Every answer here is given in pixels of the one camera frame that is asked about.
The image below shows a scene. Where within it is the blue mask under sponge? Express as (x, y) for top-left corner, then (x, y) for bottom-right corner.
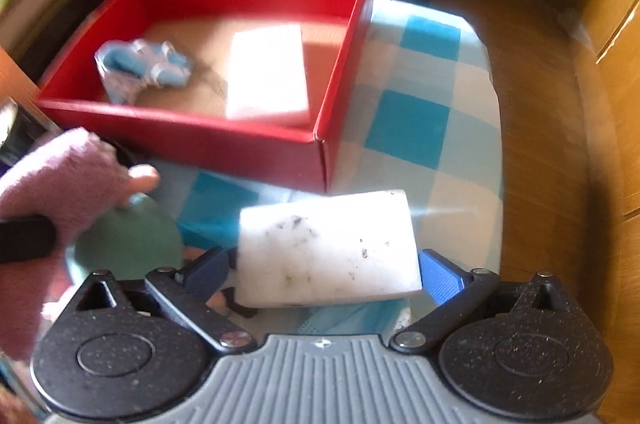
(297, 299), (411, 340)

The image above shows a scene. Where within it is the blue face mask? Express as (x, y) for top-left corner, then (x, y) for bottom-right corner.
(94, 39), (193, 105)

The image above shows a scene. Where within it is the white sponge block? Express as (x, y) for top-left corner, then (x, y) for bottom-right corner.
(235, 190), (422, 308)
(224, 24), (310, 126)

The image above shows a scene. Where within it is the wooden wardrobe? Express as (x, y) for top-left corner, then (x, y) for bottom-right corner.
(573, 0), (639, 423)

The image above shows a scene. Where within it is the left hand pink glove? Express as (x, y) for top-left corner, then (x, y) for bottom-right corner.
(1, 129), (160, 360)

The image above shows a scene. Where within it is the blue checkered cloth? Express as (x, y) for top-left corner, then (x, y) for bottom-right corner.
(152, 0), (503, 337)

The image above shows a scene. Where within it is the red cardboard box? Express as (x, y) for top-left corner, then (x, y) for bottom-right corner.
(38, 0), (373, 192)

